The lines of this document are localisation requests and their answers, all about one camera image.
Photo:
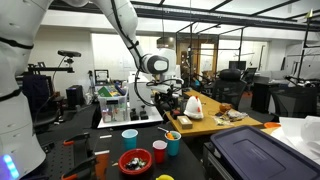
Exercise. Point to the wooden desk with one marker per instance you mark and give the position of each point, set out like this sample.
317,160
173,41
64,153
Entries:
207,125

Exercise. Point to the white chicken plush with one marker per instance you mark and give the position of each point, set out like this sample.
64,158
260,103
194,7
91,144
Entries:
193,108

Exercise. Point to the black camera on stand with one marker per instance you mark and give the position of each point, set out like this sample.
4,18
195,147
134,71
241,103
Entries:
69,55

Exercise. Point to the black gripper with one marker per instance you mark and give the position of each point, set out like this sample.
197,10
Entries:
166,102

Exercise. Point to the orange object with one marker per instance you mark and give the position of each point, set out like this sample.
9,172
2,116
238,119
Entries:
170,136

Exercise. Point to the blue cup with objects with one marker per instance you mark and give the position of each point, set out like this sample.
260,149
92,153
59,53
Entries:
173,145

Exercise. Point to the empty light blue cup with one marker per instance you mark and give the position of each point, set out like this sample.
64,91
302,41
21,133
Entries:
130,138

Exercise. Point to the red bowl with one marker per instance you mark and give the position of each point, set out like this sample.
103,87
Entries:
135,161

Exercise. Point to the dark blue bin lid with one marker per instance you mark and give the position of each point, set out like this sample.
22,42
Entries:
248,153

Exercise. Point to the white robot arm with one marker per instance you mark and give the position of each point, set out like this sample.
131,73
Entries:
20,20

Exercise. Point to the small cardboard box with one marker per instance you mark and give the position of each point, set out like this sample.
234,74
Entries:
185,122

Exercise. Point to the black office chair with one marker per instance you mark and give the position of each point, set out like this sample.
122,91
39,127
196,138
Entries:
229,87

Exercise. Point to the red plastic cup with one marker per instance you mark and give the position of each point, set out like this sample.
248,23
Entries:
159,147

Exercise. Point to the white box appliance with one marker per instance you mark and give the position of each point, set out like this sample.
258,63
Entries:
134,101

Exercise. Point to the clear plastic storage bin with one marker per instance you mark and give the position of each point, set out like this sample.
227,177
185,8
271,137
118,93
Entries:
113,109

